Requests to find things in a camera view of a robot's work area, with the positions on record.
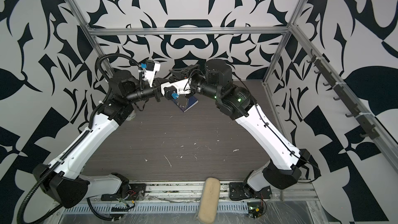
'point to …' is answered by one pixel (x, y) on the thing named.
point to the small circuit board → (255, 209)
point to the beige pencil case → (209, 201)
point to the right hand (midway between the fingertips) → (173, 66)
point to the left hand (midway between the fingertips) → (177, 78)
